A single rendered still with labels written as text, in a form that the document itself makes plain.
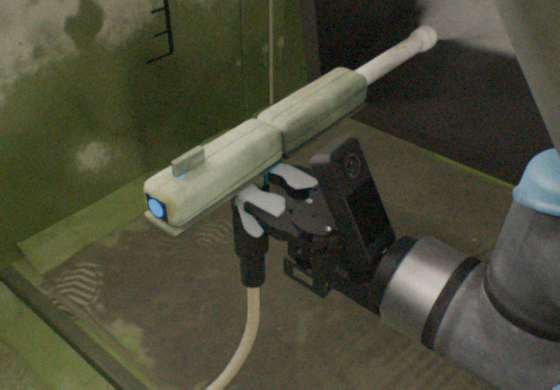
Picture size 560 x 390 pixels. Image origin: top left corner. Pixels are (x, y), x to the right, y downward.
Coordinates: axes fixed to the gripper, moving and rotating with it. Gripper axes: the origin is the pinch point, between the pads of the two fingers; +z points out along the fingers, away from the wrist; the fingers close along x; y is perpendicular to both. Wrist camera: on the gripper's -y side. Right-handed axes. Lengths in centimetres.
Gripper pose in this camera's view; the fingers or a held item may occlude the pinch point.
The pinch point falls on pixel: (242, 170)
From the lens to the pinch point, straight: 64.3
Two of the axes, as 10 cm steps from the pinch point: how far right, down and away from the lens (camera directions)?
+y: 0.0, 7.6, 6.5
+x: 6.4, -5.0, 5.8
